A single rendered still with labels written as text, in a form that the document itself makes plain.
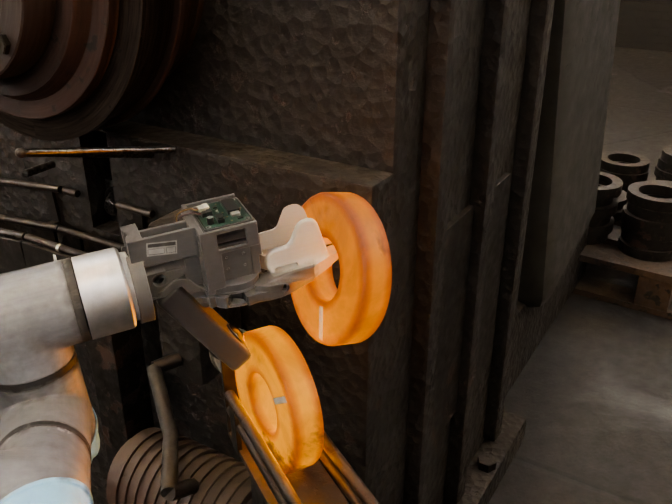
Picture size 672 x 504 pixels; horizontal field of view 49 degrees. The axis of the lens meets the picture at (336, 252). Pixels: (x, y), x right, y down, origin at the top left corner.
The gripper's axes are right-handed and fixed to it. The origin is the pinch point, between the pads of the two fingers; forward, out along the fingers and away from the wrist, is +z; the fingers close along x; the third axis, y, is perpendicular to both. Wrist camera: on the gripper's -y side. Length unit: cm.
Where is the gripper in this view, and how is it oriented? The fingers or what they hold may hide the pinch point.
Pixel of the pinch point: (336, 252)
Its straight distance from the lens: 73.7
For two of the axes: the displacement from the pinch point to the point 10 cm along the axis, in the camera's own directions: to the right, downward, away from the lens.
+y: -0.6, -8.7, -4.8
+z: 9.1, -2.4, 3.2
